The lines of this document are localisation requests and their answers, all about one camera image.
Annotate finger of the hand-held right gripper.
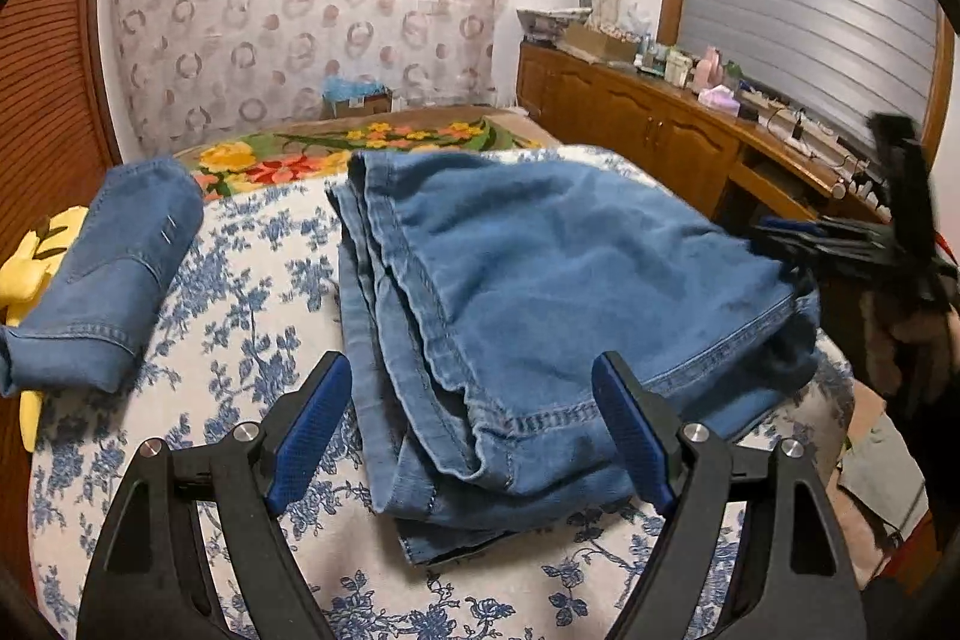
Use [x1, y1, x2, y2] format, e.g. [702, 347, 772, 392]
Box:
[754, 217, 897, 244]
[750, 239, 912, 277]

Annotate patterned storage tray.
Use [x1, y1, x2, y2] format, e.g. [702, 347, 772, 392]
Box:
[517, 6, 593, 45]

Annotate blue plastic bag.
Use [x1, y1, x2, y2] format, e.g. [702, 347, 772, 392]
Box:
[322, 74, 387, 101]

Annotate blue floral white bedsheet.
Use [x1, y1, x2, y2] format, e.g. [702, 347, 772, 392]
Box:
[26, 145, 856, 640]

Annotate person's right forearm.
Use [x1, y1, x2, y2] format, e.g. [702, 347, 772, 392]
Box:
[859, 284, 960, 408]

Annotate folded blue denim pants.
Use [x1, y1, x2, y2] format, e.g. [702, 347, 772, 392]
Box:
[0, 156, 205, 397]

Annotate light blue denim pants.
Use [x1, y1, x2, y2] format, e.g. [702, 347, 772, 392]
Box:
[326, 143, 822, 566]

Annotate flat cardboard box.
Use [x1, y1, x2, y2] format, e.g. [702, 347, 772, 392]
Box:
[559, 21, 638, 64]

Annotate colourful flower blanket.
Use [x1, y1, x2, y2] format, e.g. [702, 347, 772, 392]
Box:
[169, 115, 548, 202]

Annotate yellow plush toy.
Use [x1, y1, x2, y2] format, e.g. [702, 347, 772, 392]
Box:
[0, 205, 95, 453]

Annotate pink bottle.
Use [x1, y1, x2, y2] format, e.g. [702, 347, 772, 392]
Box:
[694, 47, 725, 90]

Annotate small cardboard box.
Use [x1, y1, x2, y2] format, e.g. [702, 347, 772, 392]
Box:
[322, 92, 395, 120]

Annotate wooden sideboard cabinet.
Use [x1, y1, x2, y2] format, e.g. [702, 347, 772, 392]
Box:
[517, 44, 901, 236]

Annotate white power strip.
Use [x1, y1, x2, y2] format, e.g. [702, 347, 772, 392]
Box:
[784, 119, 848, 152]

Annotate wooden slatted door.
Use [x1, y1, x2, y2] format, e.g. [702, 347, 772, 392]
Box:
[0, 0, 125, 596]

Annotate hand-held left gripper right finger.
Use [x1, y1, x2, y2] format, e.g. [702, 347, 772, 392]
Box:
[591, 351, 867, 640]

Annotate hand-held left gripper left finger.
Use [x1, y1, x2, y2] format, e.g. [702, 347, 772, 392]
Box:
[75, 351, 353, 640]

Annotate ring patterned sheer curtain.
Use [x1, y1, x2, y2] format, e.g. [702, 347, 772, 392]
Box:
[101, 0, 522, 157]

